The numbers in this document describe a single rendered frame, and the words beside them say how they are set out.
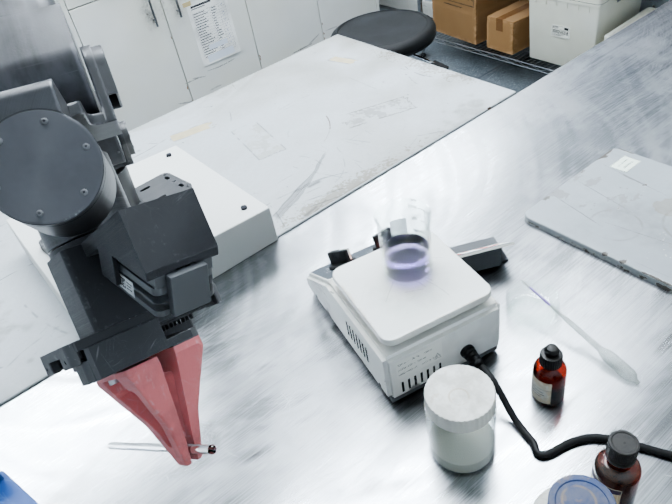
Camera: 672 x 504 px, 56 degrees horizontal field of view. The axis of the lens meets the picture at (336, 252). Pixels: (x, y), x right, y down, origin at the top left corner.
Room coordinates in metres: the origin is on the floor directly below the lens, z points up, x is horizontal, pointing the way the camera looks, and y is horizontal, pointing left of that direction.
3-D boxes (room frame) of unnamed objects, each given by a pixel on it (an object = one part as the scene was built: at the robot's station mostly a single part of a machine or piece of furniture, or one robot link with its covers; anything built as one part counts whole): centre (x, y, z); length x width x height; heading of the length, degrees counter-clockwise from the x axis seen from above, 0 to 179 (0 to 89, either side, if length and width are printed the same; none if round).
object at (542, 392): (0.35, -0.17, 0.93); 0.03 x 0.03 x 0.07
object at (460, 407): (0.32, -0.08, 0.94); 0.06 x 0.06 x 0.08
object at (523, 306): (0.46, -0.19, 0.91); 0.06 x 0.06 x 0.02
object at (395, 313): (0.46, -0.06, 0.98); 0.12 x 0.12 x 0.01; 19
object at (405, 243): (0.47, -0.07, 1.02); 0.06 x 0.05 x 0.08; 32
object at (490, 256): (0.56, -0.15, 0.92); 0.09 x 0.06 x 0.04; 94
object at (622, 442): (0.24, -0.18, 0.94); 0.03 x 0.03 x 0.08
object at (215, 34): (3.03, 0.35, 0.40); 0.24 x 0.01 x 0.30; 122
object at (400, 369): (0.48, -0.06, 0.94); 0.22 x 0.13 x 0.08; 19
